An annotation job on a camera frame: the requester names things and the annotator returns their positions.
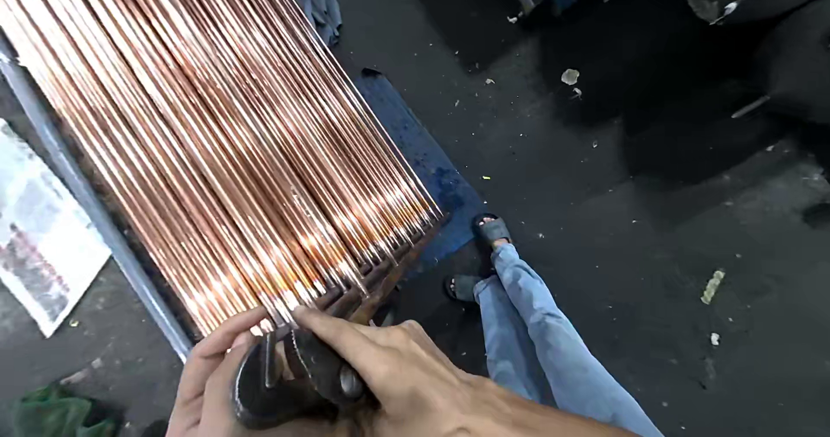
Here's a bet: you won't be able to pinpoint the person's right hand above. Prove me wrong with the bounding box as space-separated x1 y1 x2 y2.
294 305 503 437

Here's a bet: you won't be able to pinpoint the person's left hand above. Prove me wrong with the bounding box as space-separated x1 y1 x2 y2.
166 306 338 437

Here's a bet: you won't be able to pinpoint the black metal hand tool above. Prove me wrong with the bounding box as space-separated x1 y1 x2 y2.
233 325 378 431

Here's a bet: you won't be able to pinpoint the person's right forearm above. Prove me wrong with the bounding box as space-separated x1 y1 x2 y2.
476 379 639 437

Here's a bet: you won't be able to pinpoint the rusty brown metal support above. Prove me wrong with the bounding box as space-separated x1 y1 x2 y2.
316 213 450 325

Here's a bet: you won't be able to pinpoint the green cloth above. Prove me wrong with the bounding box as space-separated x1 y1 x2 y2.
13 384 122 437

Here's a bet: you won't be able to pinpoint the blue-grey metal bar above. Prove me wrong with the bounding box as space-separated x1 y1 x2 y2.
0 30 194 364

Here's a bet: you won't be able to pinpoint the white printed sheet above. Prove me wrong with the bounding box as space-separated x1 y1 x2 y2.
0 118 113 339

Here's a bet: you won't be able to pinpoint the blue flat sheet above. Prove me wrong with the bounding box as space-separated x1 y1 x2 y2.
353 68 486 279

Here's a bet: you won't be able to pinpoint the person's legs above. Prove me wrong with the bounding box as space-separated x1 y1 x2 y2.
444 213 665 437

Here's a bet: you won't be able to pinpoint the pile of copper tubes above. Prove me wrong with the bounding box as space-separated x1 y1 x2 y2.
0 0 444 338

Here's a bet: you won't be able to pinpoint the yellowish flat scrap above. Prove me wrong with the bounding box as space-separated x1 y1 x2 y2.
701 269 726 306

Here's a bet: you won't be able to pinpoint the thin grey stick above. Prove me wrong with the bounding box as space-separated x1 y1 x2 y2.
731 95 771 119

